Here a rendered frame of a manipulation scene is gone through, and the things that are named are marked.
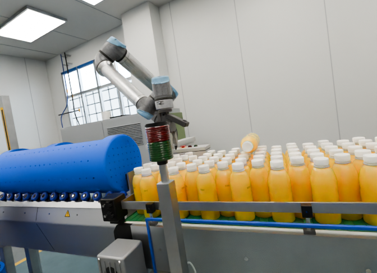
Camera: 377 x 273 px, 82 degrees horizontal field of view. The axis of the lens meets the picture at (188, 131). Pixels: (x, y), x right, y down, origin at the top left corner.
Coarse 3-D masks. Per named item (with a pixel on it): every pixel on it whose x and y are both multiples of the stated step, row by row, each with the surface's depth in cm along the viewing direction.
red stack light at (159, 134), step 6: (156, 126) 55; (162, 126) 55; (168, 126) 58; (150, 132) 55; (156, 132) 55; (162, 132) 55; (168, 132) 57; (150, 138) 56; (156, 138) 55; (162, 138) 55; (168, 138) 57
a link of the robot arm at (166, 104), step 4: (160, 100) 107; (164, 100) 107; (168, 100) 108; (172, 100) 111; (156, 104) 109; (160, 104) 107; (164, 104) 107; (168, 104) 107; (172, 104) 110; (156, 108) 109; (160, 108) 107; (164, 108) 108; (168, 108) 109
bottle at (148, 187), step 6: (150, 174) 85; (144, 180) 84; (150, 180) 84; (144, 186) 83; (150, 186) 84; (156, 186) 86; (144, 192) 84; (150, 192) 84; (156, 192) 85; (144, 198) 84; (150, 198) 84; (156, 198) 85; (144, 210) 85; (156, 210) 84; (156, 216) 84
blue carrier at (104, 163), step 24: (72, 144) 111; (96, 144) 102; (120, 144) 107; (0, 168) 125; (24, 168) 116; (48, 168) 109; (72, 168) 102; (96, 168) 96; (120, 168) 104; (24, 192) 125; (48, 192) 118; (72, 192) 112
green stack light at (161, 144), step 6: (150, 144) 56; (156, 144) 55; (162, 144) 55; (168, 144) 56; (150, 150) 56; (156, 150) 55; (162, 150) 55; (168, 150) 56; (150, 156) 57; (156, 156) 55; (162, 156) 55; (168, 156) 56
